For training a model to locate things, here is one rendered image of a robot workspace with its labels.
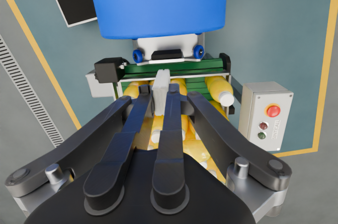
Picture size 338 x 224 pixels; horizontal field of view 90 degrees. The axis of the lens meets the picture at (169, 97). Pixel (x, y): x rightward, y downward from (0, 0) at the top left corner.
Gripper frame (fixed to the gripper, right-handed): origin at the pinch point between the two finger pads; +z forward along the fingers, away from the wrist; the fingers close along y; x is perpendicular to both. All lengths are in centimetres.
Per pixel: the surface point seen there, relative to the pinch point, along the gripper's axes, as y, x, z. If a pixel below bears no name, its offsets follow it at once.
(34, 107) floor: -150, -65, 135
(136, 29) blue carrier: -4.7, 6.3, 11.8
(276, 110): 28.3, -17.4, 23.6
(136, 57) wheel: -11.4, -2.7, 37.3
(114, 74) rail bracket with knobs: -18.8, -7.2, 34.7
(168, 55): -0.6, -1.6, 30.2
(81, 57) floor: -85, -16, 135
